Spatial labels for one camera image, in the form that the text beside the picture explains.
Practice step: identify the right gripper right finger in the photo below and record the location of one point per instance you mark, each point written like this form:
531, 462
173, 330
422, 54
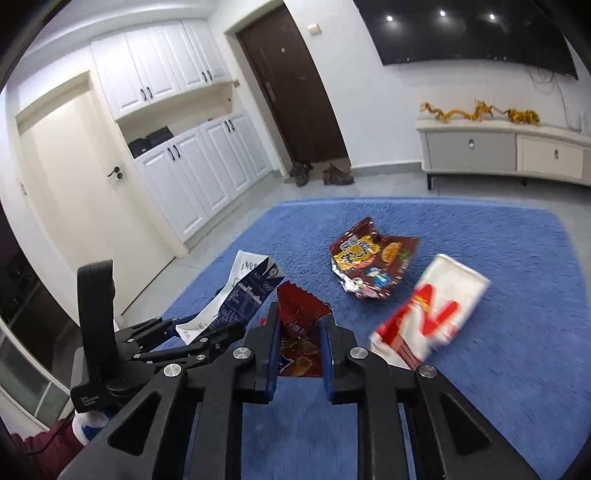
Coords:
412, 423

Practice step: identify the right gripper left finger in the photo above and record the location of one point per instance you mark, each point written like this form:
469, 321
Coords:
186, 423

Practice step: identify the red white paper pouch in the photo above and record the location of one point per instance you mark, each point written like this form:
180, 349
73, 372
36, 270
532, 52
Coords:
441, 303

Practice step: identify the blue white milk carton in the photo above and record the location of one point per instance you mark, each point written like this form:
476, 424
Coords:
252, 278

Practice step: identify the dark red snack packet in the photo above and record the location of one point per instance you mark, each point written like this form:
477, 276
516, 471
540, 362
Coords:
300, 343

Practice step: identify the brown chip bag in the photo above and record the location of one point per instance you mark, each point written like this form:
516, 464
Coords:
369, 264

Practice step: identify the blue fuzzy table cloth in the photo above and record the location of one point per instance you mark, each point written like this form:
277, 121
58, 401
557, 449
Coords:
494, 297

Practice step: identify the white interior door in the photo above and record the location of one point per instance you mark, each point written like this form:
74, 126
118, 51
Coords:
82, 190

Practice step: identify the left brown shoe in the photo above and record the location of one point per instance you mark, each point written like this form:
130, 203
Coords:
300, 173

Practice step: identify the brown shoe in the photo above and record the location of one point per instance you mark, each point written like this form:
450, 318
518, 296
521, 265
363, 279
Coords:
333, 176
300, 173

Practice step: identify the right brown shoe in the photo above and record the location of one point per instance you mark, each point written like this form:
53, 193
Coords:
333, 176

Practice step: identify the white low tv cabinet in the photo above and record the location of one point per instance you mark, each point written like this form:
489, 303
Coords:
502, 148

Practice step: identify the golden dragon ornament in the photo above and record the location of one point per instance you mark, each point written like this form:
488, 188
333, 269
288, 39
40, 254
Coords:
481, 111

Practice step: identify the dark brown entrance door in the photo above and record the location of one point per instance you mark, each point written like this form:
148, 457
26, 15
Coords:
293, 88

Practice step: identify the white wall cabinet unit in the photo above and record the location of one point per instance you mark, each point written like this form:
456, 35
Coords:
171, 96

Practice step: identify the wall light switch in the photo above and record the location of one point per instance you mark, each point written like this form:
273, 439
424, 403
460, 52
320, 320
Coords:
314, 29

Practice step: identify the large wall television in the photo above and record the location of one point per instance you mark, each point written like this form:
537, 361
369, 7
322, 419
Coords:
407, 31

